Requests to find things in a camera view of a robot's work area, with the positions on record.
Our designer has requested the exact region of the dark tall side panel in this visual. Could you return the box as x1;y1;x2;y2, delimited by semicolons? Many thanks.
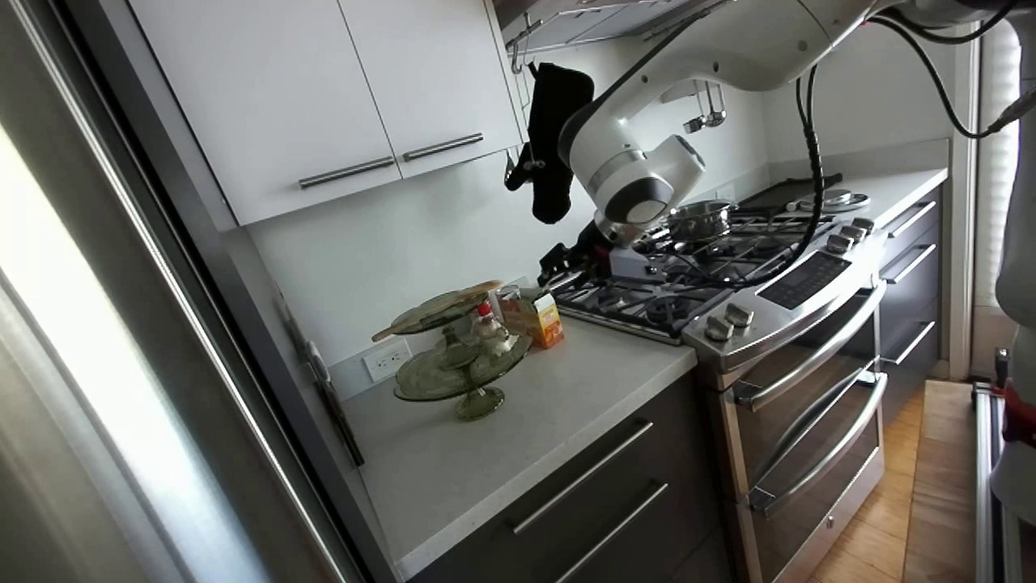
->
53;0;399;583

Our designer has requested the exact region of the black oven mitt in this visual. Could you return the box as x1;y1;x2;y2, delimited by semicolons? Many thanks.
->
502;61;597;225

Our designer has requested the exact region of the glass jar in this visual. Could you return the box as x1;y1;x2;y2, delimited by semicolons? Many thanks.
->
496;280;538;331

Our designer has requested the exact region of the round silver disc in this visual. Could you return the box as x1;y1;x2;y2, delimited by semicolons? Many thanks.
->
803;189;876;217

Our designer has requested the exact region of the green glass tiered serving tray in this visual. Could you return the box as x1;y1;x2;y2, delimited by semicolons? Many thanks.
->
369;280;538;423

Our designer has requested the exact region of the white wall outlet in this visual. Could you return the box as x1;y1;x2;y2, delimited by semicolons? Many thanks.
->
360;335;419;384

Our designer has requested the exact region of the metal wall hook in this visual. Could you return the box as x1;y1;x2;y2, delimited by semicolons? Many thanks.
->
685;81;728;135

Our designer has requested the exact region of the stainless steel refrigerator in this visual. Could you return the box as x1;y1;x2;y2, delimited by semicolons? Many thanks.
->
0;0;369;583

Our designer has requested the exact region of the short metal cabinet handle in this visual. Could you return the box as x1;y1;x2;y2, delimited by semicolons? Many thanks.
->
399;128;485;168

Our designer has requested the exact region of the wide white cabinet door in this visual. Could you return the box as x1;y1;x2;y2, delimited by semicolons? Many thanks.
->
127;0;404;229

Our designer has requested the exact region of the stainless steel pot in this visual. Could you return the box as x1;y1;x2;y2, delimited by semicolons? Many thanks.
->
669;197;735;247

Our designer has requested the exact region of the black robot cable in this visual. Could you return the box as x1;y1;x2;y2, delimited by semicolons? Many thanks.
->
731;7;1036;294

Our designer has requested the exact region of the orange cardboard box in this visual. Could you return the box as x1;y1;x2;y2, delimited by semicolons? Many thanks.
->
526;288;569;353

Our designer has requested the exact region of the long metal cabinet handle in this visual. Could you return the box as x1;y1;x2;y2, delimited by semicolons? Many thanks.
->
294;154;401;194

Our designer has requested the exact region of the grey drawer cabinet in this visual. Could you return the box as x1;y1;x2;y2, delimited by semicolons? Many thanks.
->
876;180;955;426

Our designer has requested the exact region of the green packet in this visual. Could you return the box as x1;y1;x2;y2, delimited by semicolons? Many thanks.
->
369;288;499;346

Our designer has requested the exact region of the metal robot stand frame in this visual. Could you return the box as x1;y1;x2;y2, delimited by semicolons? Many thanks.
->
973;383;1036;583

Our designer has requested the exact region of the narrow white cabinet door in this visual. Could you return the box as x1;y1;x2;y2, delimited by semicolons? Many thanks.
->
336;0;526;180

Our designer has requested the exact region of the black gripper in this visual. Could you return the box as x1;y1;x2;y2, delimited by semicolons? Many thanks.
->
535;217;653;291

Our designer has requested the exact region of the stainless gas stove range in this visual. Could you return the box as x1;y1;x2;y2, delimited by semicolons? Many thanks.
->
549;208;893;583

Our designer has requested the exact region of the dark base drawer cabinet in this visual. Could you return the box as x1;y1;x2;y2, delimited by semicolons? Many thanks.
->
408;369;740;583

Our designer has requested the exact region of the white window blind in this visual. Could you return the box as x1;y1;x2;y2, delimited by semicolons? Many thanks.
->
974;19;1023;316

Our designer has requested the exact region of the stainless range hood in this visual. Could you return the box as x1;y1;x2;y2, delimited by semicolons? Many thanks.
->
488;0;726;55

